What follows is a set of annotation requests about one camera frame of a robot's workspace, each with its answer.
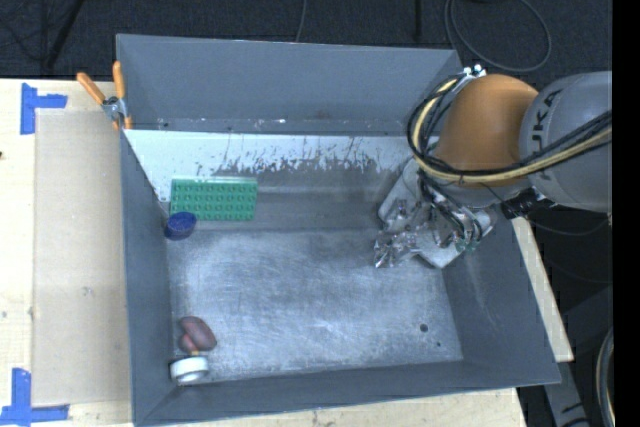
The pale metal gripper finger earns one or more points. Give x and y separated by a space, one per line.
395 252
401 219

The grey metal bin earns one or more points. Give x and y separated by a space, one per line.
310 295

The green studded flat block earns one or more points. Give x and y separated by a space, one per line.
214 200

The red-brown lumpy toy food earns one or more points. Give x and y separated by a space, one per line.
197 334

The small blue cup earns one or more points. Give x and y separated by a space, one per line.
180 225

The white round lid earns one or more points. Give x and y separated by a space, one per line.
189 368

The pale wood flat board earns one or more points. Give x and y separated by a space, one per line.
80 265

